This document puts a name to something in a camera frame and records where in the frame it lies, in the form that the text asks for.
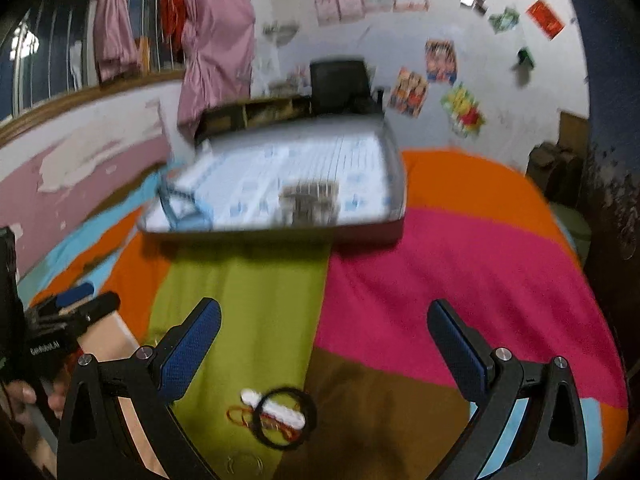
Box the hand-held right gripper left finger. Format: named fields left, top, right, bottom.
left=56, top=297, right=223, bottom=480

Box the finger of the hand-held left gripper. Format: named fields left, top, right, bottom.
left=54, top=282, right=96, bottom=309
left=65, top=292, right=122, bottom=335

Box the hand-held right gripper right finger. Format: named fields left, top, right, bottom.
left=426, top=298, right=588, bottom=480

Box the red string bracelet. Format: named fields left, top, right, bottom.
left=227, top=405, right=296, bottom=441

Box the black ring bracelet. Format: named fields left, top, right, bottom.
left=252, top=387, right=318, bottom=450

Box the metal tray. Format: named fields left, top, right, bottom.
left=136, top=112, right=407, bottom=246

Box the silver metal box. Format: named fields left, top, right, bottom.
left=277, top=180, right=341, bottom=226

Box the person's left hand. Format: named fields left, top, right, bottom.
left=0, top=379, right=69, bottom=427

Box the colourful patchwork blanket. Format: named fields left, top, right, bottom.
left=20, top=147, right=631, bottom=480

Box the wooden window sill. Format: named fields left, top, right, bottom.
left=0, top=67, right=188, bottom=146

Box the dark bag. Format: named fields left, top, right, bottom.
left=525, top=142, right=584, bottom=206

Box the blue grid paper sheet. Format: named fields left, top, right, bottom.
left=165, top=127, right=393, bottom=226

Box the wooden desk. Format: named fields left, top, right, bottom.
left=194, top=95, right=313, bottom=146

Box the yellow bear poster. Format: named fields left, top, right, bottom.
left=440, top=82, right=487, bottom=138

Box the barred window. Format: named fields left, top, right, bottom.
left=0, top=0, right=191, bottom=126

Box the cardboard box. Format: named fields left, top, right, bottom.
left=557, top=110, right=592, bottom=161

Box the cartoon group poster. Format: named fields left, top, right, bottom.
left=389, top=67, right=430, bottom=118

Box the cartoon face poster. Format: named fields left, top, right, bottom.
left=425, top=39, right=458, bottom=85

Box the black office chair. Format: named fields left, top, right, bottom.
left=309, top=59, right=386, bottom=116

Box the pink curtain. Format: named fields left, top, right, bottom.
left=95, top=0, right=257, bottom=141

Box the green hanging ornament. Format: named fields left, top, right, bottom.
left=510, top=47, right=536, bottom=83

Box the red hanging garment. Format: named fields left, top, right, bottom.
left=159, top=0, right=188, bottom=53

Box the dark blue printed cloth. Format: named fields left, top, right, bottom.
left=555, top=0, right=640, bottom=311

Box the green wall sticker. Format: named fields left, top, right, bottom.
left=489, top=7, right=521, bottom=35

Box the red wall envelope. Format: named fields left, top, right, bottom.
left=526, top=0, right=566, bottom=40

